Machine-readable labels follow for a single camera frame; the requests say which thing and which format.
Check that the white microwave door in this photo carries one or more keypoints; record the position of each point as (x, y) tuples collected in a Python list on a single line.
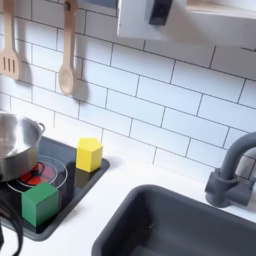
[(186, 23)]

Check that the yellow pentagon block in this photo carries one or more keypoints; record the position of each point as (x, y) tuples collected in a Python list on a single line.
[(88, 155)]

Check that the black stove top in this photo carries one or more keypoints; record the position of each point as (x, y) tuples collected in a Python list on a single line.
[(71, 176)]

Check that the wooden spoon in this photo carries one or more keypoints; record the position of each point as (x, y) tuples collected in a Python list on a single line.
[(67, 76)]

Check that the dark grey sink basin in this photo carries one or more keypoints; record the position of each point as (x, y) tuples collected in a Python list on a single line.
[(180, 226)]

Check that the dark grey tap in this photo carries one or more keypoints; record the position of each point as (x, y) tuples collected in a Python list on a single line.
[(230, 176)]

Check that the steel pot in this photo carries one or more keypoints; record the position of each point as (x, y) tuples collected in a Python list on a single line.
[(16, 146)]

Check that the green cube block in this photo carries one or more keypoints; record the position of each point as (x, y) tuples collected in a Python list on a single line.
[(39, 204)]

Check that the wooden slotted spatula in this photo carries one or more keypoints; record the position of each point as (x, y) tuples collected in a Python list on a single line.
[(8, 61)]

